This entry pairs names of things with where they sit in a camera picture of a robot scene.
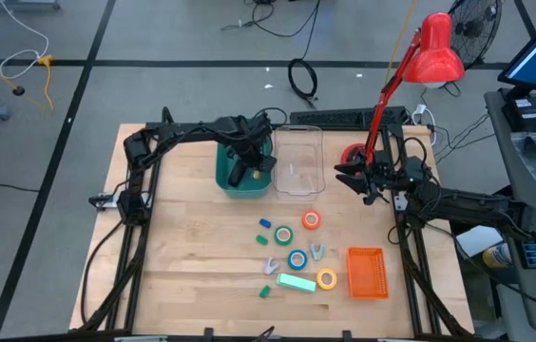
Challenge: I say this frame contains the large mint green stapler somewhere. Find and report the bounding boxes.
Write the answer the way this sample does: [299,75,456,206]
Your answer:
[275,273,318,294]

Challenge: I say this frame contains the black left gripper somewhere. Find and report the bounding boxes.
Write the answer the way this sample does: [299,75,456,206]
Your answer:
[222,116,278,179]

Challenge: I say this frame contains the coiled black floor cable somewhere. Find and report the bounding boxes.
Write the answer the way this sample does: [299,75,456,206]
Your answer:
[287,57,319,102]

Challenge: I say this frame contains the white power adapter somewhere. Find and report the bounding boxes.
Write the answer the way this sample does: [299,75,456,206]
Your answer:
[412,103,439,147]

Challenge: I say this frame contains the yellow tape roll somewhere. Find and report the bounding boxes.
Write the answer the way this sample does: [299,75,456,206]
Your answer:
[316,268,338,291]

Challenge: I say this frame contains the black power strip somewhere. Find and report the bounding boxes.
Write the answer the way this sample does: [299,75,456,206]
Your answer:
[289,105,412,130]

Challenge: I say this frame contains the green tape roll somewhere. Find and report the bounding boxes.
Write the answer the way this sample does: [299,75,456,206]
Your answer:
[274,225,295,247]

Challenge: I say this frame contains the black floor fan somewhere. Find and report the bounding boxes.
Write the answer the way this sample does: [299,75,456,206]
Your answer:
[448,0,505,71]

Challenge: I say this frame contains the yellow wipes canister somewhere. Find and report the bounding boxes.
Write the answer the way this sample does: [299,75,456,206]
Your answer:
[482,241,526,270]

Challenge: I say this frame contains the orange tape roll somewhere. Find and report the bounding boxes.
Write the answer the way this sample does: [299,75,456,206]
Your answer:
[301,209,322,231]

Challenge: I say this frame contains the grey side desk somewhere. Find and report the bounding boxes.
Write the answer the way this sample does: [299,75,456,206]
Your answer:
[484,87,536,215]

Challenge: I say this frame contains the teal plastic bin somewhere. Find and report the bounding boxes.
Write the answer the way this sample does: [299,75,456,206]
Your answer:
[214,117,275,200]

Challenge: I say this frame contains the orange mesh basket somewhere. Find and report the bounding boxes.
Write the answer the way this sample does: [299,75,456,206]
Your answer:
[346,246,391,301]

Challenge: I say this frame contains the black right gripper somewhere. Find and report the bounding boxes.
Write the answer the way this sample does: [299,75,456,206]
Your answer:
[334,150,397,207]

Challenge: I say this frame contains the yellow hanging cord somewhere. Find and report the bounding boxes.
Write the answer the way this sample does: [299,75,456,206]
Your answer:
[385,0,417,70]

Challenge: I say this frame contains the black metal table frame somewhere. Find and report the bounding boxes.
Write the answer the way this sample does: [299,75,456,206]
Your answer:
[70,106,476,341]

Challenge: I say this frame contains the red desk lamp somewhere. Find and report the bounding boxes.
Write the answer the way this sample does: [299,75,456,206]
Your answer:
[340,11,467,178]

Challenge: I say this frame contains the white box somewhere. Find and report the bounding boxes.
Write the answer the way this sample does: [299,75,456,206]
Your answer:
[455,224,506,260]

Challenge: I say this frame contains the clear plastic container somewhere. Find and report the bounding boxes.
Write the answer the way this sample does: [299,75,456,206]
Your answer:
[272,124,327,199]

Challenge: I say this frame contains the black stapler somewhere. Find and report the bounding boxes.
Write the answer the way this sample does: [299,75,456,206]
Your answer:
[227,159,246,189]

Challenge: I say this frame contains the yellow extension cord plug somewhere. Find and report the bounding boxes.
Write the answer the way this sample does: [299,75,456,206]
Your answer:
[37,54,56,113]

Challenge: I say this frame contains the black mini computer box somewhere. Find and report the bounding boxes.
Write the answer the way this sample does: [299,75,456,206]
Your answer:
[501,95,536,134]

